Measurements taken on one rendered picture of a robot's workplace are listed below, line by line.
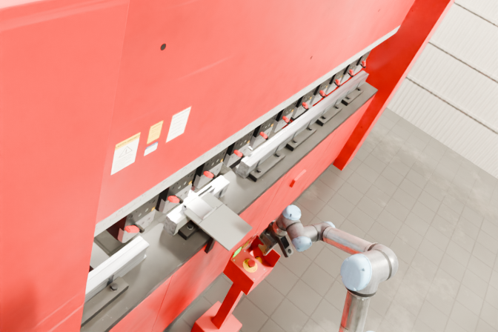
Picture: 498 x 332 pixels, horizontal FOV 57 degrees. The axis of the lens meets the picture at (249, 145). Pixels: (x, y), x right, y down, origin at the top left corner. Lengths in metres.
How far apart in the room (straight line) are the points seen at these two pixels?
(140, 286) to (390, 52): 2.58
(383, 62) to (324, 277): 1.69
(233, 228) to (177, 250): 0.26
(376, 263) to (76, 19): 1.38
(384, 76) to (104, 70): 3.25
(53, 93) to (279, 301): 2.69
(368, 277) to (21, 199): 1.25
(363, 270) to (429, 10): 2.30
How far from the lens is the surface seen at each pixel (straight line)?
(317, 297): 3.29
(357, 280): 1.68
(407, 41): 3.64
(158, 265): 2.00
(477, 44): 5.12
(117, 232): 1.64
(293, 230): 1.99
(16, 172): 0.65
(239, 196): 2.34
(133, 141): 1.25
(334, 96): 3.24
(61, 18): 0.55
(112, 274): 1.85
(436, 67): 5.25
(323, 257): 3.50
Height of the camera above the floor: 2.55
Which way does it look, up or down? 39 degrees down
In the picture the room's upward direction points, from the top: 23 degrees clockwise
